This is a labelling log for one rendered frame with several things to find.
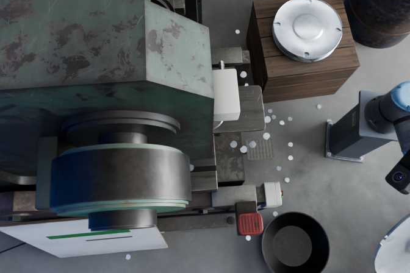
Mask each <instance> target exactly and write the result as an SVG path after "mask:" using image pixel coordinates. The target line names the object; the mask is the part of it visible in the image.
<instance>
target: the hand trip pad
mask: <svg viewBox="0 0 410 273"><path fill-rule="evenodd" d="M237 228H238V232H239V233H240V234H241V235H243V236H246V235H259V234H261V233H262V232H263V222H262V216H261V214H260V213H256V212H255V213H241V214H239V215H238V217H237Z"/></svg>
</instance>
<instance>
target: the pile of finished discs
mask: <svg viewBox="0 0 410 273"><path fill-rule="evenodd" d="M272 34H273V39H274V41H275V43H276V45H277V47H278V48H279V50H280V51H281V52H282V53H283V54H285V55H286V56H288V57H289V58H291V59H294V60H296V61H299V62H311V61H313V62H316V61H319V60H321V59H324V58H325V57H327V56H329V55H330V53H332V52H333V50H334V49H335V47H336V46H337V45H338V44H339V41H340V39H341V37H342V22H341V20H340V17H339V15H338V14H337V12H336V11H335V10H334V9H333V8H332V7H331V6H330V5H329V4H327V3H326V2H324V1H322V0H290V1H288V2H286V3H285V4H284V5H283V6H282V7H281V8H280V9H279V10H278V12H277V14H276V16H275V19H274V22H273V27H272Z"/></svg>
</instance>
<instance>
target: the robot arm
mask: <svg viewBox="0 0 410 273"><path fill-rule="evenodd" d="M364 116H365V120H366V121H367V124H368V125H369V126H370V127H371V128H372V129H373V130H374V131H376V132H378V133H382V134H392V133H395V132H396V134H397V138H398V141H399V143H400V147H401V151H402V153H403V155H404V156H403V157H402V158H401V159H400V161H399V162H398V163H397V164H396V165H395V166H394V167H393V169H392V170H391V171H390V172H389V173H388V175H387V176H386V177H385V180H386V182H387V183H388V184H389V185H390V186H392V187H393V188H395V189H396V190H397V191H399V192H400V193H401V194H405V195H407V194H409V193H410V81H405V82H402V83H400V84H398V85H396V86H394V87H393V89H391V90H390V92H388V93H387V94H385V95H379V96H377V97H374V98H373V99H372V100H370V101H369V102H368V103H367V105H366V106H365V110H364Z"/></svg>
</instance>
